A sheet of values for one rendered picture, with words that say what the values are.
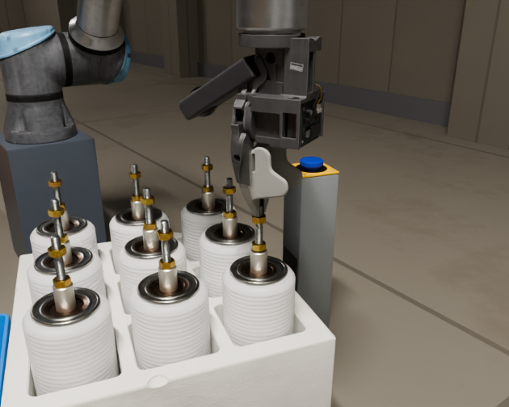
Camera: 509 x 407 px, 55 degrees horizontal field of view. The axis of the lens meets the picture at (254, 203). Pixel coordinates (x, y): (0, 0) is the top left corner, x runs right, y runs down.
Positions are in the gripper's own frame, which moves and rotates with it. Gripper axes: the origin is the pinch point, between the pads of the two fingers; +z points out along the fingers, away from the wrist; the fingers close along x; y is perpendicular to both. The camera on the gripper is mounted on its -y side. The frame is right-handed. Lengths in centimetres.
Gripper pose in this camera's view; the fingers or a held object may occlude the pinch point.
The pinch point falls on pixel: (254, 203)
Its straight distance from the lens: 61.0
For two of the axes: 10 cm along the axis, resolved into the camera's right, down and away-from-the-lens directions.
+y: 8.8, 1.8, -4.4
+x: 4.8, -3.2, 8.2
